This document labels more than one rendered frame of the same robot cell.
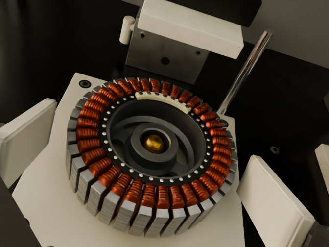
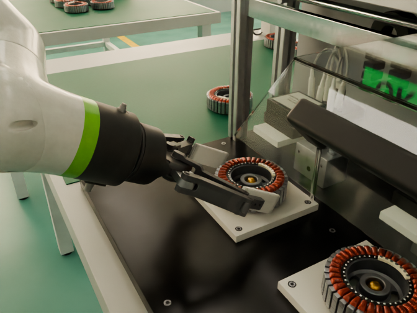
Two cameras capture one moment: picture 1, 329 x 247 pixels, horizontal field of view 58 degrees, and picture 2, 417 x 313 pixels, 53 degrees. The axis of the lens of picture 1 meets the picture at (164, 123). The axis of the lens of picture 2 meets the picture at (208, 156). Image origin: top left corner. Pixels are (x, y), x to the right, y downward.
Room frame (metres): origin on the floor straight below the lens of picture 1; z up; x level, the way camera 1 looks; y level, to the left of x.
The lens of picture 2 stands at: (-0.11, -0.49, 1.17)
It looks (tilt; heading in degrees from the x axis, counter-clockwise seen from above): 30 degrees down; 71
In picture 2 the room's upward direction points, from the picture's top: straight up
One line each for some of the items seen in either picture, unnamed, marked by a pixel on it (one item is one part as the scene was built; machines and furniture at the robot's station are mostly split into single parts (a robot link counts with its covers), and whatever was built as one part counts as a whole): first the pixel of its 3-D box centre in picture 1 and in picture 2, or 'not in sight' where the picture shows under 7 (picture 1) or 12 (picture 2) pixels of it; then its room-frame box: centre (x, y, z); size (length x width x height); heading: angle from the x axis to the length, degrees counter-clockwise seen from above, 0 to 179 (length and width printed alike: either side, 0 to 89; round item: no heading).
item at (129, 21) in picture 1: (127, 32); not in sight; (0.25, 0.07, 0.80); 0.01 x 0.01 x 0.03; 11
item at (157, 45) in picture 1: (170, 40); not in sight; (0.27, 0.03, 0.80); 0.08 x 0.05 x 0.06; 101
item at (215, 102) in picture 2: not in sight; (229, 99); (0.25, 0.39, 0.77); 0.11 x 0.11 x 0.04
